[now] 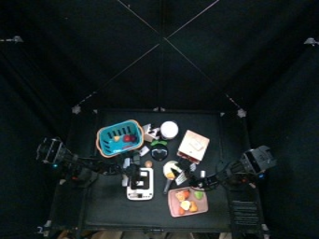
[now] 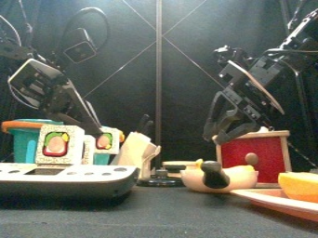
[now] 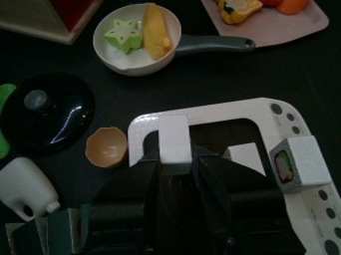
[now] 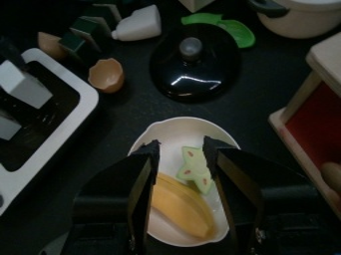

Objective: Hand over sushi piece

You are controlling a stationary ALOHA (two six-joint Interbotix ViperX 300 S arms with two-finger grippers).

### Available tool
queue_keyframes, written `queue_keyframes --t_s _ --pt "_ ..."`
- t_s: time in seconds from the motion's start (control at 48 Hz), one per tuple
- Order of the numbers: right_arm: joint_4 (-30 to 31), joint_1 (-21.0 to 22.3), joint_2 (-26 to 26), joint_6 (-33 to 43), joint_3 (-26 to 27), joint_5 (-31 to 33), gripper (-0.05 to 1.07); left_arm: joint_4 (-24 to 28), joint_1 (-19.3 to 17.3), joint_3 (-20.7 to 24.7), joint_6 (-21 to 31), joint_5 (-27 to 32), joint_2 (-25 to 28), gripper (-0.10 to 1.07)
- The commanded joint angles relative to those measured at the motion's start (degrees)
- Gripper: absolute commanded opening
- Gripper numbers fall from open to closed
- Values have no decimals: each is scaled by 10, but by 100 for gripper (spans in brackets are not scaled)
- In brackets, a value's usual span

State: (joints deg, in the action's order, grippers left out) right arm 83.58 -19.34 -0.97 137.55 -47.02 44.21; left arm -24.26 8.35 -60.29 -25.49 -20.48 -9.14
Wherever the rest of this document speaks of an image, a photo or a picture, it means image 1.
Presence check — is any green toy leaf piece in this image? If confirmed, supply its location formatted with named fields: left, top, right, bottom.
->
left=149, top=139, right=168, bottom=148

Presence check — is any white toy scale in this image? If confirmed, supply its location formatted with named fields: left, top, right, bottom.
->
left=125, top=167, right=156, bottom=202

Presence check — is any white and yellow toy banana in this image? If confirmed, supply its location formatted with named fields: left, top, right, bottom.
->
left=161, top=160, right=183, bottom=181

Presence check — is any orange toy shrimp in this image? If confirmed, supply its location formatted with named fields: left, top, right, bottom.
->
left=175, top=190, right=192, bottom=202

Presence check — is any grey toy knife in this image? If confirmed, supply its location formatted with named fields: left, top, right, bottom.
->
left=163, top=178, right=173, bottom=195

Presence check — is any pink plastic tray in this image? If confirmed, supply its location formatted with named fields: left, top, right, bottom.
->
left=167, top=186, right=211, bottom=218

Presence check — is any black round toy pot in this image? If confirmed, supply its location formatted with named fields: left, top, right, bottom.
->
left=149, top=146, right=169, bottom=162

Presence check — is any wooden toy toaster box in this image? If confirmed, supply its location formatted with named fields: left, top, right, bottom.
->
left=176, top=129, right=211, bottom=165

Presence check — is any red toy fruit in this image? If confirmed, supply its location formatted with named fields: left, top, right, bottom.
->
left=121, top=134, right=139, bottom=144

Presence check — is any teal basket with orange rim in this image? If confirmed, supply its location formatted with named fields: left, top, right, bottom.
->
left=95, top=119, right=145, bottom=159

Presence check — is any white toy cube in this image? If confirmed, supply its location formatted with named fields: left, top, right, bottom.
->
left=141, top=123, right=161, bottom=143

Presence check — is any white round container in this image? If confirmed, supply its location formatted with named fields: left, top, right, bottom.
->
left=159, top=120, right=180, bottom=140

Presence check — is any black plate with white print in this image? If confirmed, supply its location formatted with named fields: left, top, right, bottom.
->
left=230, top=199, right=260, bottom=232

